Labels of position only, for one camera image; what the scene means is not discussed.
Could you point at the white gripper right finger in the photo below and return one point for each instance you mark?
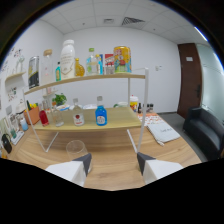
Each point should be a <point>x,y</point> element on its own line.
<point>155,169</point>

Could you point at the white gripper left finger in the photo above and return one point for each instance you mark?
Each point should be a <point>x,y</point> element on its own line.
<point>73,170</point>

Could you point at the clear bottle red white label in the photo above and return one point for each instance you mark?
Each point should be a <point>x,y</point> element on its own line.
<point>78,116</point>

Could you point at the silver soda water can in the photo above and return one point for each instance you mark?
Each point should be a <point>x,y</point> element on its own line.
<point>33,72</point>

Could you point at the clear drinking glass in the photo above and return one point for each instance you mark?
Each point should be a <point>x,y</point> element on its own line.
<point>76,149</point>

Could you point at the white notebook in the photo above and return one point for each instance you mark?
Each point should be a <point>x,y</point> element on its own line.
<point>163,132</point>

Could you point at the two-tier wooden shelf rack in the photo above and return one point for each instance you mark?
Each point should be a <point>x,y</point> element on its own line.
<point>100,121</point>

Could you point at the blue liquid bottle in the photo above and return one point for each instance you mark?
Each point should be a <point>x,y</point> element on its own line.
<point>101,116</point>

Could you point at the red liquid bottle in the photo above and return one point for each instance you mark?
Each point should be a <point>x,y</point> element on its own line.
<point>44,117</point>

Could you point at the black sofa chair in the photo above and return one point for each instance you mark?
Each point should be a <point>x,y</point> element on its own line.
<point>205,131</point>

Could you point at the white kitchen scale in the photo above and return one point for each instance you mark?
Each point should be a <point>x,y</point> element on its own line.
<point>17,137</point>

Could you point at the light blue small bottle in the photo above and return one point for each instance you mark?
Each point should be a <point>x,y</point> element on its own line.
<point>24,125</point>

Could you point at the orange plant pot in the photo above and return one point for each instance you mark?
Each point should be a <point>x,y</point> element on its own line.
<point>32,116</point>

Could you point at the white bottle with yellow label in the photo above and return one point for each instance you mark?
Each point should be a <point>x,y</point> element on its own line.
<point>134,104</point>

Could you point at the black kettle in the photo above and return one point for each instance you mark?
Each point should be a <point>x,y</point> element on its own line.
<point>6,144</point>

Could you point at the green potted plant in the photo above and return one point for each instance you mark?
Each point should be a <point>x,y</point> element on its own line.
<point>60,99</point>

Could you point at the brown door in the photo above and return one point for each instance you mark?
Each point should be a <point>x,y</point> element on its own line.
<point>189,80</point>

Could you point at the teal liquid bottle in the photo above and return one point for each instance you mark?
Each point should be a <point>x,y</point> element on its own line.
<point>58,73</point>

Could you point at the amber round bottle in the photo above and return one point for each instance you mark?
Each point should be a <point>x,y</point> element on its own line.
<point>79,69</point>

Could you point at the glass jar with cork lid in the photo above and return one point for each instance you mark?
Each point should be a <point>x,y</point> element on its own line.
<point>48,68</point>

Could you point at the clear bottle with green cap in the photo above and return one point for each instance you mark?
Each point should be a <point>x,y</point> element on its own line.
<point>91,65</point>

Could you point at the large white bottle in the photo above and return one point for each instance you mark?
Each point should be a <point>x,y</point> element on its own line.
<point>67,60</point>

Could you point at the yellow printed can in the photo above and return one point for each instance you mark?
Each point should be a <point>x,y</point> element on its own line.
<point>122,60</point>

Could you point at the wooden wall shelf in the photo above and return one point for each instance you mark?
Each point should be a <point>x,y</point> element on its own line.
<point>15,76</point>

